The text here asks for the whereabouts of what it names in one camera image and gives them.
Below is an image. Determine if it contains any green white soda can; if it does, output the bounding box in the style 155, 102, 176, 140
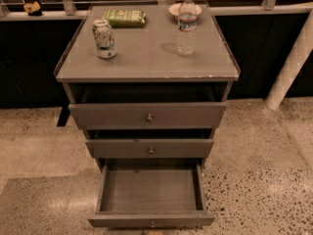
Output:
92, 20, 115, 59

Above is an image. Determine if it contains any white diagonal post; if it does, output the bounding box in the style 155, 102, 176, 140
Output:
265, 11, 313, 111

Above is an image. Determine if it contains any green snack packet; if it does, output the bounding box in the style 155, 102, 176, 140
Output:
102, 9, 146, 27

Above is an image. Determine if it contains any grey wooden drawer cabinet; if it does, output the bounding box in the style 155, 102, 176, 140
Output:
53, 3, 242, 174

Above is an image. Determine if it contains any small white bowl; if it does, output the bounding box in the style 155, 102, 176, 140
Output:
168, 3, 201, 19

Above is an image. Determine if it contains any grey bottom drawer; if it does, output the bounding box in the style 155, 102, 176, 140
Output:
88, 161, 215, 228

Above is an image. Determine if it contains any grey metal railing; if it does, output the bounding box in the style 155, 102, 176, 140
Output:
0, 0, 313, 22

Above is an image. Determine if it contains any clear plastic water bottle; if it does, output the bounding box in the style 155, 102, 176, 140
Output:
178, 0, 198, 56

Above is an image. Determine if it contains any grey middle drawer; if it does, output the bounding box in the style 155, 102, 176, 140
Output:
86, 139, 213, 159

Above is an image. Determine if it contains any grey drawer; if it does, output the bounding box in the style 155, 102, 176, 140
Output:
86, 139, 213, 159
69, 102, 226, 130
88, 161, 215, 228

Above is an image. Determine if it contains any grey top drawer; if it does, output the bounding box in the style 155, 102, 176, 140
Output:
69, 102, 226, 130

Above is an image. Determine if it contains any yellow black small object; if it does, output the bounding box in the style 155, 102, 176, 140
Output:
23, 1, 42, 16

